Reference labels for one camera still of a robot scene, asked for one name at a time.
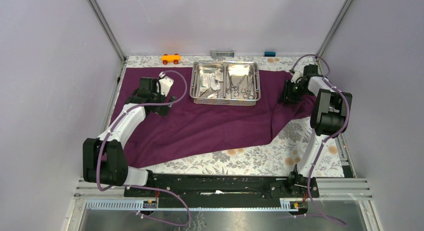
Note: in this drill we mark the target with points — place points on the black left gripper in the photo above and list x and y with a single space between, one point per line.
161 110

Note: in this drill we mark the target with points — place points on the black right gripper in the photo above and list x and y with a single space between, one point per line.
285 97

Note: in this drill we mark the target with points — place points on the purple cloth wrap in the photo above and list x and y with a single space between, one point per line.
193 129

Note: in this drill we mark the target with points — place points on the perforated steel instrument tray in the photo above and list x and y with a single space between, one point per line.
219 97

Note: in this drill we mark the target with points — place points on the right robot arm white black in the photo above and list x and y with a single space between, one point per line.
329 118

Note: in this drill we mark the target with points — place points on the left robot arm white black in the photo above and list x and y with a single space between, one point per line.
103 157

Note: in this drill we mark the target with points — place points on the steel surgical forceps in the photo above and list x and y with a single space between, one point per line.
235 81

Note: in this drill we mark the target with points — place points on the blue plastic block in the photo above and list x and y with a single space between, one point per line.
269 54

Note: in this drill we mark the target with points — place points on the orange toy car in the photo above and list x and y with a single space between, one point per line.
171 59

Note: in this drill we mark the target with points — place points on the white sterile packets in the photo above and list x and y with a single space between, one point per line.
211 80

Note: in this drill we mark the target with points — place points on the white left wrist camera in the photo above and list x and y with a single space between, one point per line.
165 84

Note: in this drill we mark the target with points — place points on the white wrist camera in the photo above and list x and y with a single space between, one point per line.
297 75
165 84

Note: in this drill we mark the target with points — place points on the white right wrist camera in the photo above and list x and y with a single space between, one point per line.
297 75

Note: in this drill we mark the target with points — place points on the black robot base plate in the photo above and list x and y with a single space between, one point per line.
212 188

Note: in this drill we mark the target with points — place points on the slotted grey cable duct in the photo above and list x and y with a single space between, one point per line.
175 205

